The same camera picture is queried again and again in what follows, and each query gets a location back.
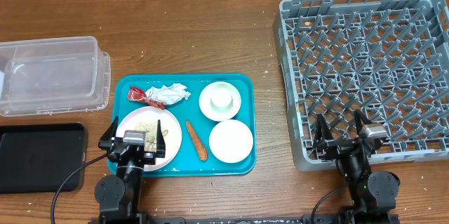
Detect teal serving tray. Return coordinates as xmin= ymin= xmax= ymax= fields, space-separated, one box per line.
xmin=112 ymin=73 xmax=257 ymax=178

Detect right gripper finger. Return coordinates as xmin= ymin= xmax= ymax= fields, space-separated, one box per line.
xmin=314 ymin=114 xmax=333 ymax=143
xmin=354 ymin=110 xmax=372 ymax=136

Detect black tray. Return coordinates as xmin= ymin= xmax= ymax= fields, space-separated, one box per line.
xmin=1 ymin=123 xmax=88 ymax=194

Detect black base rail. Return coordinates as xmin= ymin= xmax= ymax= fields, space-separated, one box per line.
xmin=152 ymin=214 xmax=339 ymax=224

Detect grey plastic dish rack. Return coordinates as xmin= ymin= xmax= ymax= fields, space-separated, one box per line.
xmin=273 ymin=0 xmax=448 ymax=171

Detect orange carrot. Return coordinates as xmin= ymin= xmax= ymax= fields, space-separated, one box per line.
xmin=186 ymin=120 xmax=208 ymax=162

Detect clear plastic bin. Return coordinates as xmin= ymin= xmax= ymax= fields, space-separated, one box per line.
xmin=1 ymin=36 xmax=111 ymax=117

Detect white cup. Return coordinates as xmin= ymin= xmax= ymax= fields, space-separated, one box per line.
xmin=210 ymin=88 xmax=232 ymax=109

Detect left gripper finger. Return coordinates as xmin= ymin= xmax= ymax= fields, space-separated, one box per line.
xmin=156 ymin=119 xmax=166 ymax=152
xmin=100 ymin=116 xmax=119 ymax=143

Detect large white plate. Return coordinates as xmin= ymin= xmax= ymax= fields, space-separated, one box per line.
xmin=116 ymin=106 xmax=182 ymax=172

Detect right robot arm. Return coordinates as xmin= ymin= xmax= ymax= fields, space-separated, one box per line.
xmin=309 ymin=110 xmax=401 ymax=223

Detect small white plate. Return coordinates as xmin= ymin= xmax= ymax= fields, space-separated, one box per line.
xmin=209 ymin=119 xmax=255 ymax=164

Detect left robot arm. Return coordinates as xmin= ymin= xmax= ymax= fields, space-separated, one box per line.
xmin=95 ymin=117 xmax=166 ymax=224

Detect light green saucer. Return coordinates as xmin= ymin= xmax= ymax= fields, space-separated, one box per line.
xmin=199 ymin=81 xmax=241 ymax=121

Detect rice and peanut scraps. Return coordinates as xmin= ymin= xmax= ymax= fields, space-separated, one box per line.
xmin=134 ymin=121 xmax=158 ymax=152

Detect red snack wrapper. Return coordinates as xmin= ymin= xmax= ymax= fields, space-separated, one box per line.
xmin=127 ymin=86 xmax=165 ymax=110

